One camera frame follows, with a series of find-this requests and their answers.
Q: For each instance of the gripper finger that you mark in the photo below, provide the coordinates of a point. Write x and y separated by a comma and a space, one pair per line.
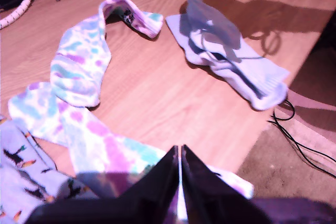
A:
157, 187
202, 190

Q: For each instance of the blue bird print sock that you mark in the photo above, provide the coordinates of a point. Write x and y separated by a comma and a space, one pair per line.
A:
26, 171
2, 119

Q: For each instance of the tie-dye Hugging Face sock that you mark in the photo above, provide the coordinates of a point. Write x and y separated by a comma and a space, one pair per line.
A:
105, 140
78, 58

